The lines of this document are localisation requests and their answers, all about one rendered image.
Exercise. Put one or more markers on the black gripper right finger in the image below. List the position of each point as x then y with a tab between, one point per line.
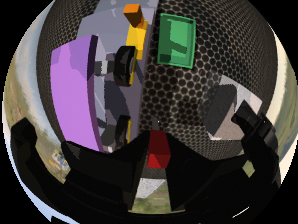
188	173

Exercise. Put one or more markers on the yellow chock with orange handle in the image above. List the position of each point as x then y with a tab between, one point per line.
137	28

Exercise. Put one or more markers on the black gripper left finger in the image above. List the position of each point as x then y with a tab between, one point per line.
122	167

